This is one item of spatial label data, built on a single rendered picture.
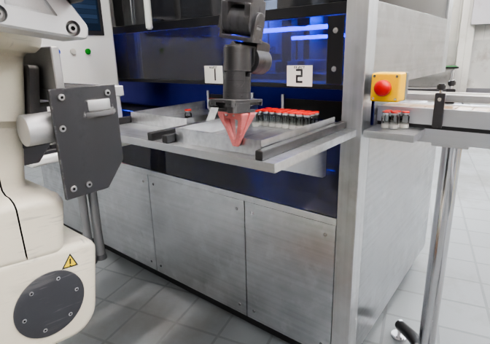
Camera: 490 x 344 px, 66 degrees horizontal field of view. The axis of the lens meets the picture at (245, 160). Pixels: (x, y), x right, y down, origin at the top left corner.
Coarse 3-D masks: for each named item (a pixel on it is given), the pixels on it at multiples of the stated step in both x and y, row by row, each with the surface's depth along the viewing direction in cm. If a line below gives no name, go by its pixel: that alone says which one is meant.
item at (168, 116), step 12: (156, 108) 128; (168, 108) 132; (180, 108) 136; (192, 108) 141; (204, 108) 146; (252, 108) 128; (132, 120) 121; (144, 120) 117; (156, 120) 113; (168, 120) 110; (180, 120) 107; (192, 120) 107
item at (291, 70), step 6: (288, 66) 110; (294, 66) 109; (300, 66) 108; (306, 66) 107; (312, 66) 106; (288, 72) 111; (294, 72) 110; (306, 72) 107; (312, 72) 106; (288, 78) 111; (294, 78) 110; (300, 78) 109; (306, 78) 108; (288, 84) 112; (294, 84) 111; (300, 84) 109; (306, 84) 108
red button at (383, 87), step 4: (380, 80) 92; (384, 80) 92; (376, 84) 93; (380, 84) 92; (384, 84) 91; (388, 84) 91; (376, 88) 93; (380, 88) 92; (384, 88) 91; (388, 88) 91; (376, 92) 93; (380, 92) 92; (384, 92) 92; (388, 92) 92
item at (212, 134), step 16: (176, 128) 91; (192, 128) 96; (208, 128) 100; (224, 128) 105; (256, 128) 105; (272, 128) 105; (288, 128) 104; (304, 128) 89; (192, 144) 89; (208, 144) 86; (224, 144) 83; (240, 144) 80; (256, 144) 77
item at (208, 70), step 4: (204, 68) 131; (208, 68) 130; (212, 68) 129; (216, 68) 128; (220, 68) 127; (204, 72) 132; (208, 72) 131; (212, 72) 129; (216, 72) 128; (220, 72) 127; (208, 76) 131; (212, 76) 130; (216, 76) 129; (220, 76) 127; (208, 80) 131; (212, 80) 130; (216, 80) 129; (220, 80) 128
